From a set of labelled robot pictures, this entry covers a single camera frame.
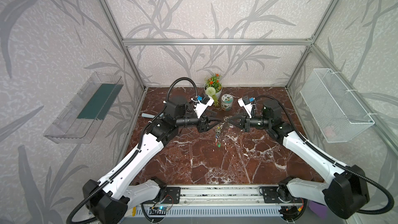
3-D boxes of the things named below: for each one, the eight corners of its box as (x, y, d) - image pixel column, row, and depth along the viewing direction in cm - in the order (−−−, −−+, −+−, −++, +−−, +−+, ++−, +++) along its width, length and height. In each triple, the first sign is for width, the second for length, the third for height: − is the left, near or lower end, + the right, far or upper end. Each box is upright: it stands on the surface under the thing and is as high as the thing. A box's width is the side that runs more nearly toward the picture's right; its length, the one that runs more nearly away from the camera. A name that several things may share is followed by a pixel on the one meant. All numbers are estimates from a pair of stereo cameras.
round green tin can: (221, 111, 109) (222, 103, 102) (220, 102, 114) (221, 94, 107) (232, 111, 109) (234, 103, 102) (231, 102, 114) (232, 94, 107)
